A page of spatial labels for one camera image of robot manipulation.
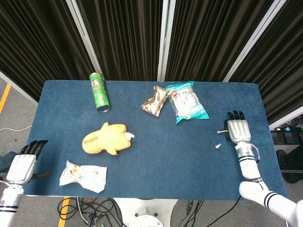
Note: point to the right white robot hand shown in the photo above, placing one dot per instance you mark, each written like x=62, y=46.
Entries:
x=239, y=130

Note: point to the dark pleated curtain panel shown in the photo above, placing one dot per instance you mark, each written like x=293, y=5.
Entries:
x=123, y=37
x=208, y=37
x=35, y=42
x=284, y=71

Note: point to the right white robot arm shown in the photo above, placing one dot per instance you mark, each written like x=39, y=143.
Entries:
x=248, y=165

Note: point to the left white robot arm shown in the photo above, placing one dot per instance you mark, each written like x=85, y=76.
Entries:
x=8, y=205

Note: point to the person dark leg with shoe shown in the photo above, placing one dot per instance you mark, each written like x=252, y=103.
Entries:
x=293, y=158

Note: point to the yellow plush duck toy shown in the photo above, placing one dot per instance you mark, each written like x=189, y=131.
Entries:
x=104, y=140

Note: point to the blue fabric table cover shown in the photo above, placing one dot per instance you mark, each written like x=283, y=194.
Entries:
x=165, y=153

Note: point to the silver metal socket screw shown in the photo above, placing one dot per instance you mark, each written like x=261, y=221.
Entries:
x=220, y=132
x=217, y=146

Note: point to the white crumpled snack bag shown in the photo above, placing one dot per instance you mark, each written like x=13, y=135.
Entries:
x=80, y=176

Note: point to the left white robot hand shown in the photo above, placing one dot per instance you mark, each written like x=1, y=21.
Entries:
x=20, y=169

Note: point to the brown red snack wrapper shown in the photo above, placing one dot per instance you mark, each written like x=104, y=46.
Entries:
x=155, y=101

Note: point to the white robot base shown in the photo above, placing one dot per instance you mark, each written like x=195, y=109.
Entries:
x=144, y=212

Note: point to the teal clear snack bag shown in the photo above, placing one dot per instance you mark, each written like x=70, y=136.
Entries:
x=187, y=101

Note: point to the green chips can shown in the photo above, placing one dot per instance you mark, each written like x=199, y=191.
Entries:
x=100, y=94

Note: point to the white partition post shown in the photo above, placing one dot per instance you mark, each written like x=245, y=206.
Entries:
x=165, y=40
x=255, y=40
x=85, y=40

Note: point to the white partition base rail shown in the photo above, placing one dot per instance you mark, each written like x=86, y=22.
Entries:
x=286, y=119
x=19, y=88

